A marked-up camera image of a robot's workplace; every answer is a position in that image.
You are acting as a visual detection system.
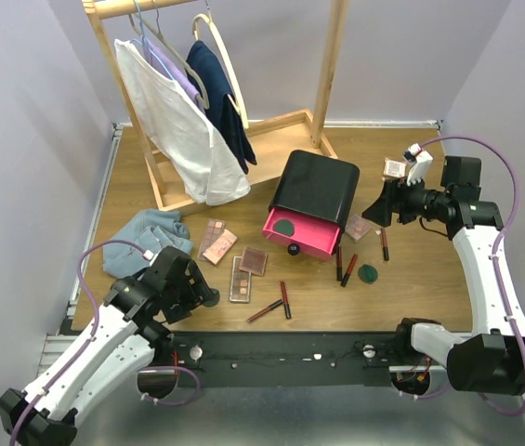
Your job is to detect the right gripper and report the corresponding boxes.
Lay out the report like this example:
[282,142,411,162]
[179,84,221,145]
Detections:
[361,171,451,226]

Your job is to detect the pink palette box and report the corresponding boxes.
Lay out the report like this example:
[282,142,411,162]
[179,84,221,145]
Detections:
[203,230,237,265]

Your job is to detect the small pink square palette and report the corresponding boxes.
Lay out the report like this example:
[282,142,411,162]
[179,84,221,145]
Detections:
[383,158,407,180]

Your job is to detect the long clear eyeshadow palette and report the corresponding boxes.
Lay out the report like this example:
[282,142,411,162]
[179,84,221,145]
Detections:
[229,256,252,304]

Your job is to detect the green round compact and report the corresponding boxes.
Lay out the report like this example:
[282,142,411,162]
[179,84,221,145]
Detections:
[358,264,378,284]
[273,218,295,237]

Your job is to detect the pink drawer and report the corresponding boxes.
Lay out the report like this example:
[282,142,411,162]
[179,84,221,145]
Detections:
[262,208,342,260]

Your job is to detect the black drawer organizer box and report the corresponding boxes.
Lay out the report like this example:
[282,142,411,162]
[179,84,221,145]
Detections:
[269,150,361,228]

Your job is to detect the pink eyeshadow palette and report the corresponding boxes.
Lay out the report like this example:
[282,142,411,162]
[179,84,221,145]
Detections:
[198,219,226,257]

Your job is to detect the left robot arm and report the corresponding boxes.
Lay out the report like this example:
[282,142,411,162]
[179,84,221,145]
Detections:
[0,247,219,445]

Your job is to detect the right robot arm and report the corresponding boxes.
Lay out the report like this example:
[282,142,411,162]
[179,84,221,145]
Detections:
[362,151,525,395]

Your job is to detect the square clear blush palette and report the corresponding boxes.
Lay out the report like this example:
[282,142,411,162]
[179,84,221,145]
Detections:
[345,214,372,243]

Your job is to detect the red lip gloss tube right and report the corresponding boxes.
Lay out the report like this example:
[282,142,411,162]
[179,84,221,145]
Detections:
[380,227,390,261]

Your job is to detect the brown square palette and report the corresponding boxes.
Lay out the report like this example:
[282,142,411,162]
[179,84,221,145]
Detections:
[239,247,268,276]

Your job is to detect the dark red lip gloss tube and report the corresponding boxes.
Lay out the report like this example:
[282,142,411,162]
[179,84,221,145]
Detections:
[335,245,343,282]

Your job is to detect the bright red lip gloss tube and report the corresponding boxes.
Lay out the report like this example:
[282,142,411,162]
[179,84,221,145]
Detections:
[340,253,358,287]

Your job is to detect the blue denim jeans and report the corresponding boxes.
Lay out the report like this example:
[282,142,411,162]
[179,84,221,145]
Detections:
[103,209,194,278]

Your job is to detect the thin red lip liner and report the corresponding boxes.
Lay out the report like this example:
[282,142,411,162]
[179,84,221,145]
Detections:
[246,299,283,323]

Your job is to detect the red lip gloss tube front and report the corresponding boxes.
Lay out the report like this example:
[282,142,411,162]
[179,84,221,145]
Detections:
[280,281,292,320]

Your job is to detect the white shirt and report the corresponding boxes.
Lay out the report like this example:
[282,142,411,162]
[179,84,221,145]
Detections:
[114,40,251,205]

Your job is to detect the cream hanger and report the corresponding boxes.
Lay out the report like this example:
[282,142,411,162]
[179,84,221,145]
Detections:
[191,14,249,130]

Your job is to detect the purple shirt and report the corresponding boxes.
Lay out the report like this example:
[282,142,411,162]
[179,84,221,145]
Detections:
[143,39,204,112]

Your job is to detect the navy blue garment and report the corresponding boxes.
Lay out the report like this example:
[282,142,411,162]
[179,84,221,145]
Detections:
[186,41,257,174]

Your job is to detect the blue hanger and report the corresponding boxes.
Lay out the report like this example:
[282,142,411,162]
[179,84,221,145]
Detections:
[134,0,174,80]

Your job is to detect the grey hanger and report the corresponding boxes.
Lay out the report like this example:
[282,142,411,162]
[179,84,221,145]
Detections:
[128,13,210,112]

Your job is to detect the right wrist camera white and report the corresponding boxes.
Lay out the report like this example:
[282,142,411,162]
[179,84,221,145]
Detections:
[403,143,433,186]

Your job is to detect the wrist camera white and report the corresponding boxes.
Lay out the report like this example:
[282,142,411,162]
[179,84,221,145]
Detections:
[142,250,154,260]
[403,143,433,186]

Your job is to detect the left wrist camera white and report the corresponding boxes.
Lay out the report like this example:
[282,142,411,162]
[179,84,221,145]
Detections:
[142,250,154,260]

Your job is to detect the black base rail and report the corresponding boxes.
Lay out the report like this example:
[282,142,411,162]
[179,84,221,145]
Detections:
[151,331,424,387]

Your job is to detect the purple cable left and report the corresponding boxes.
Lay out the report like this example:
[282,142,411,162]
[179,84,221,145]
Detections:
[8,240,202,446]

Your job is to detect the purple cable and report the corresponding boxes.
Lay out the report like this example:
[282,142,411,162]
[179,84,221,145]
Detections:
[391,135,525,417]
[8,240,202,446]

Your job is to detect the aluminium frame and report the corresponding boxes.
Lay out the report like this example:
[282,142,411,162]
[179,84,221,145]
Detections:
[38,119,444,387]

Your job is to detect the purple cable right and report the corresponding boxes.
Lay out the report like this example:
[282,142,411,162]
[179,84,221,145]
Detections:
[391,135,525,417]

